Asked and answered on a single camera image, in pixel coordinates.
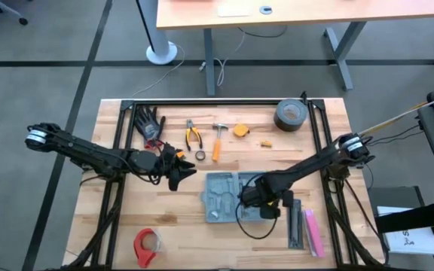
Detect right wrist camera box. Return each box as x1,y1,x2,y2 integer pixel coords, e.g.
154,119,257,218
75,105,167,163
259,202,281,221

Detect black duct tape roll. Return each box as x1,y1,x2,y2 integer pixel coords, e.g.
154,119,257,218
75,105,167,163
273,98,310,133

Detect black left camera cable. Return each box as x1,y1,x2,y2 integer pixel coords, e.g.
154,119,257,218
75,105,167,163
126,145,167,186

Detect dark grey box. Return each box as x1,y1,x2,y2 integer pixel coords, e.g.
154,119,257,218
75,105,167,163
367,185,426,227

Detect black work glove red cuff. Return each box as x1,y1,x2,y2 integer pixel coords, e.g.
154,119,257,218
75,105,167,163
133,105,167,151

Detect pole with round white base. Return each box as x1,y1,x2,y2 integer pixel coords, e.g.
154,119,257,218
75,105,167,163
135,0,179,66

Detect red tape dispenser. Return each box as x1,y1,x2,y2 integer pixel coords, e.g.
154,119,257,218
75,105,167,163
133,227,163,269

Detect black camera cable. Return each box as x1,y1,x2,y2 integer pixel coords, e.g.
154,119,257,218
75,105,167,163
126,145,167,186
234,171,280,241

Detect yellow tape measure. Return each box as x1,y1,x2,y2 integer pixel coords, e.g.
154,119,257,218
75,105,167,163
233,123,250,139

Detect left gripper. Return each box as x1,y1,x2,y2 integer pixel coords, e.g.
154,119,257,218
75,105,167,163
158,142,198,182

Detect yellow black pliers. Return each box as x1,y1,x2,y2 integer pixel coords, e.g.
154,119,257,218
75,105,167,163
185,118,204,152

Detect black right camera cable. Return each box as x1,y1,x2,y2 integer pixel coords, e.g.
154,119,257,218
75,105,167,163
234,171,280,241

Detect white floor cable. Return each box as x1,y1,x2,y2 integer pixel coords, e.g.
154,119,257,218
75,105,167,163
214,26,248,88
130,42,186,99

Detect orange desk grey legs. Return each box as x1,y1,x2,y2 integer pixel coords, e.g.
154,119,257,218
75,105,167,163
155,0,434,98

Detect hammer with orange handle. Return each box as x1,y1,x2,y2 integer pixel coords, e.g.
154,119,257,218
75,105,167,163
211,122,230,163

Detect white paper sheet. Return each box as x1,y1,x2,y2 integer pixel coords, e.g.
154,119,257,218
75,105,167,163
376,205,434,257

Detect white pad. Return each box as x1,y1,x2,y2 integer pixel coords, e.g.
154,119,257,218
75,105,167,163
216,4,251,19

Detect black strap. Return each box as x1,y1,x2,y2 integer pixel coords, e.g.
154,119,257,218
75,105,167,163
374,199,434,235

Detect black aluminium rig frame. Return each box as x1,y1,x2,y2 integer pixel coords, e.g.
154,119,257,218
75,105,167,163
63,90,387,271

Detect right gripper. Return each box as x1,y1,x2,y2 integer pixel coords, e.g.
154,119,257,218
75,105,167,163
240,179,295,209

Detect yellow and white cable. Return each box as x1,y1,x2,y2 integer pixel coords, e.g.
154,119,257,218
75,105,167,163
358,87,434,137

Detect black floor cable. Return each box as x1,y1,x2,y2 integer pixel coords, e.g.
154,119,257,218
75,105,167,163
236,24,289,39

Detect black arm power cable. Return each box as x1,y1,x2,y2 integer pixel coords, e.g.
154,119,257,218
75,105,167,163
367,123,426,148

